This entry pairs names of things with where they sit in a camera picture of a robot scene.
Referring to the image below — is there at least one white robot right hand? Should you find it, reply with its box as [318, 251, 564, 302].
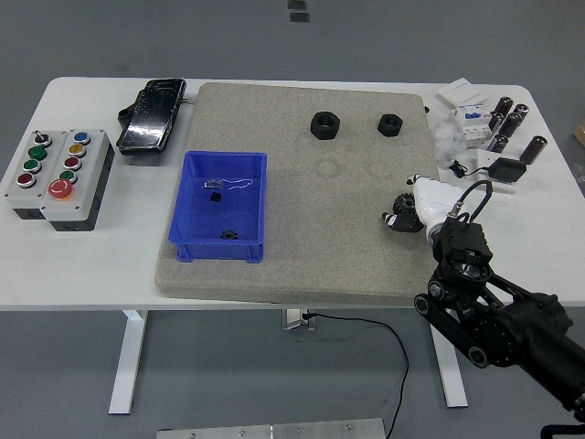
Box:
[381, 172, 465, 234]

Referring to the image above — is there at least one large black gear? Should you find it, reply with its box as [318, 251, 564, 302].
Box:
[393, 191, 418, 216]

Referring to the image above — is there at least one small black hex nut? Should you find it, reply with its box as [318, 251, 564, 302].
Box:
[377, 112, 404, 137]

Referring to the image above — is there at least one large black hex nut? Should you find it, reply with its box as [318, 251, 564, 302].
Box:
[309, 111, 341, 140]

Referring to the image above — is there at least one blue plastic box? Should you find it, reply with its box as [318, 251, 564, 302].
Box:
[169, 151, 270, 265]

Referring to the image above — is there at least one grey emergency-stop button box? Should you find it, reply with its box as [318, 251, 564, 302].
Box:
[39, 128, 114, 232]

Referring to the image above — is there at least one grey four-button control box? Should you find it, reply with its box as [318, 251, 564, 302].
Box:
[4, 130, 69, 220]

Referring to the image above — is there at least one crumpled clear plastic bag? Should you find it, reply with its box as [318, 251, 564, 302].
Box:
[429, 113, 467, 168]

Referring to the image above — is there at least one white square socket plate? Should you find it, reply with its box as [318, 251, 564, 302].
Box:
[474, 149, 518, 194]

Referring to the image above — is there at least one black power adapter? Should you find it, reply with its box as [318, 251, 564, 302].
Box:
[486, 157, 527, 184]

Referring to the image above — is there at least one white circuit breaker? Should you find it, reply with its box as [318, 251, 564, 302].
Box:
[452, 102, 497, 150]

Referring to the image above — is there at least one grey-brown foam mat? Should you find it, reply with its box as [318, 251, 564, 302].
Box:
[154, 81, 463, 306]

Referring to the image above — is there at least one white table leg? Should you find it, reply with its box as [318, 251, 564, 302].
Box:
[108, 309, 148, 416]
[428, 315, 469, 409]

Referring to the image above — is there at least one grey metal plate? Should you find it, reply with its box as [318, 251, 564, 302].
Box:
[156, 418, 388, 439]

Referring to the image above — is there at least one black foot pedal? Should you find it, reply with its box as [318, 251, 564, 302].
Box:
[115, 77, 188, 156]

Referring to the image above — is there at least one black adapter cord with plug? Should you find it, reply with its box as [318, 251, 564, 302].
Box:
[447, 160, 491, 180]

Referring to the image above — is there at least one white wall switch plate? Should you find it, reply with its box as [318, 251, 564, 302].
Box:
[437, 77, 488, 109]

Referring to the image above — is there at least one black floor cable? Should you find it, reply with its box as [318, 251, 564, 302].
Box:
[303, 312, 410, 434]

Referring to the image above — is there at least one silver under-table bracket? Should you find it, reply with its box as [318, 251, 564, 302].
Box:
[282, 309, 317, 331]

